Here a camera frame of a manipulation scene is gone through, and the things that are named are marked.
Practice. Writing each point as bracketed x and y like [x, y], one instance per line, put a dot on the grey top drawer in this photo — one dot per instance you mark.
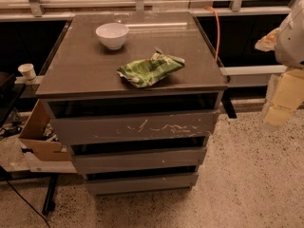
[135, 127]

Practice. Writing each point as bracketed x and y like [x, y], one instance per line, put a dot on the grey middle drawer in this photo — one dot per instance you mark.
[138, 160]

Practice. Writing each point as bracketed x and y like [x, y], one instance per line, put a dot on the white ceramic bowl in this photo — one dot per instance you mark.
[112, 35]

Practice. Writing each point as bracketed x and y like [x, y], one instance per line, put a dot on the white paper cup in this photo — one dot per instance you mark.
[28, 72]

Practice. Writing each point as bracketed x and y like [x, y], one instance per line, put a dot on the cardboard box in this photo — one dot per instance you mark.
[34, 138]

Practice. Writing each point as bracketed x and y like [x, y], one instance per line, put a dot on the grey bottom drawer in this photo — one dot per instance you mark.
[144, 184]

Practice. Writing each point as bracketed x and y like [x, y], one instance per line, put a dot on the grey drawer cabinet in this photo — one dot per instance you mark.
[82, 81]

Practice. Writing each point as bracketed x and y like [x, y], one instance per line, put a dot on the grey drawer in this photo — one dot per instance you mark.
[135, 127]
[138, 160]
[144, 184]

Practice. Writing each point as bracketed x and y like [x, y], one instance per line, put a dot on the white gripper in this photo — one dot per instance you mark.
[291, 45]

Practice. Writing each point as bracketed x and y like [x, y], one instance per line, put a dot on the black table leg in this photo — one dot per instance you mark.
[49, 203]

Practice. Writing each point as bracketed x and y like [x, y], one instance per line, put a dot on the green chip bag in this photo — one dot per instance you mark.
[147, 72]

